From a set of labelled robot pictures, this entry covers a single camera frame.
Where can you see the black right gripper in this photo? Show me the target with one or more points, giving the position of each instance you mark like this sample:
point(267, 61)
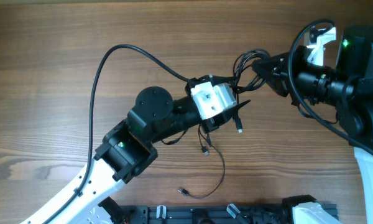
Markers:
point(278, 79)

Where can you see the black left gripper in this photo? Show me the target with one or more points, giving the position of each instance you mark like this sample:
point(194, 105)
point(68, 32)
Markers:
point(218, 79)

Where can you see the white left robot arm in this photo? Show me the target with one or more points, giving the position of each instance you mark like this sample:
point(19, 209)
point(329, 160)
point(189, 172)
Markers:
point(127, 150)

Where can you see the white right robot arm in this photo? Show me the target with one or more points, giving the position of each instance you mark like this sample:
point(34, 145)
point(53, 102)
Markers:
point(348, 87)

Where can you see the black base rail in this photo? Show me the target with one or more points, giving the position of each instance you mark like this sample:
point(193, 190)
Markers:
point(272, 213)

